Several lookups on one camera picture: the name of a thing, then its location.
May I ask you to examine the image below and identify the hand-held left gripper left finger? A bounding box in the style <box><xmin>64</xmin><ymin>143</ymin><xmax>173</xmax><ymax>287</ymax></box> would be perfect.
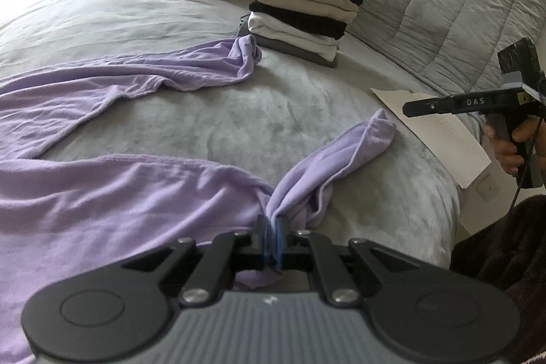
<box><xmin>121</xmin><ymin>215</ymin><xmax>274</xmax><ymax>309</ymax></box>

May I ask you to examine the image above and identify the white wall socket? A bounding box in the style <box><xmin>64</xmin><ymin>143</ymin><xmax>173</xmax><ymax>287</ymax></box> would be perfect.
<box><xmin>475</xmin><ymin>175</ymin><xmax>498</xmax><ymax>201</ymax></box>

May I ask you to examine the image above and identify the folded black garment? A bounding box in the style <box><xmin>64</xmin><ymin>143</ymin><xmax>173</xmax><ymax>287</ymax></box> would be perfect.
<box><xmin>248</xmin><ymin>0</ymin><xmax>348</xmax><ymax>41</ymax></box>

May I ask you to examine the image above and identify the lilac long-sleeved shirt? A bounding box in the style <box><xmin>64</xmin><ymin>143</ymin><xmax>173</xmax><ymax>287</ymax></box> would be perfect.
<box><xmin>0</xmin><ymin>35</ymin><xmax>398</xmax><ymax>364</ymax></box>

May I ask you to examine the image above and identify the folded grey garment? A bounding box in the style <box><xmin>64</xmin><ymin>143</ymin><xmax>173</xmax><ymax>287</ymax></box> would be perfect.
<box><xmin>238</xmin><ymin>12</ymin><xmax>341</xmax><ymax>69</ymax></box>

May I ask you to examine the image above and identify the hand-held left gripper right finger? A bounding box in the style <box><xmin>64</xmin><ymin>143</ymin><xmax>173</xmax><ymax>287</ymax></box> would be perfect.
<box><xmin>273</xmin><ymin>217</ymin><xmax>423</xmax><ymax>309</ymax></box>

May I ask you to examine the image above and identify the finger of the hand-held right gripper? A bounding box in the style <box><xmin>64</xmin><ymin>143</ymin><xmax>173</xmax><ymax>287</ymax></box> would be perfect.
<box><xmin>403</xmin><ymin>89</ymin><xmax>499</xmax><ymax>118</ymax></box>

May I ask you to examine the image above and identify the beige paper sheet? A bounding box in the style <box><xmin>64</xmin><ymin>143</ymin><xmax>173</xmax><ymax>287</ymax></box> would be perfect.
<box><xmin>370</xmin><ymin>88</ymin><xmax>492</xmax><ymax>189</ymax></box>

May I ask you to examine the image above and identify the person's right hand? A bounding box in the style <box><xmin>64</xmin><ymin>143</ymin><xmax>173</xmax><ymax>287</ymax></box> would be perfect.
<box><xmin>485</xmin><ymin>118</ymin><xmax>541</xmax><ymax>177</ymax></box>

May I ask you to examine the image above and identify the person's dark fuzzy clothing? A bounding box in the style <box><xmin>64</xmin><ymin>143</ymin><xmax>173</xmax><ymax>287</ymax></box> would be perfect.
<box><xmin>450</xmin><ymin>194</ymin><xmax>546</xmax><ymax>364</ymax></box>

